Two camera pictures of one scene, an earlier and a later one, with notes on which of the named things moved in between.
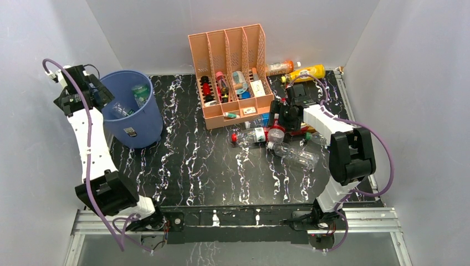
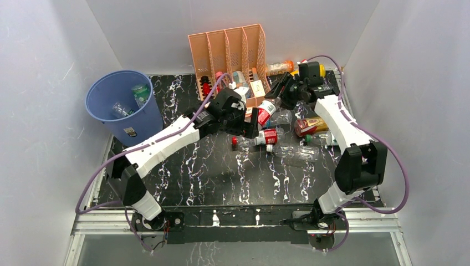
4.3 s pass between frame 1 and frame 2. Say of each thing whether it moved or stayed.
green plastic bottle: stayed
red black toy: stayed
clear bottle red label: moved
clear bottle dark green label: stayed
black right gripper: moved
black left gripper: moved
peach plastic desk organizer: stayed
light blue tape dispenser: stayed
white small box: stayed
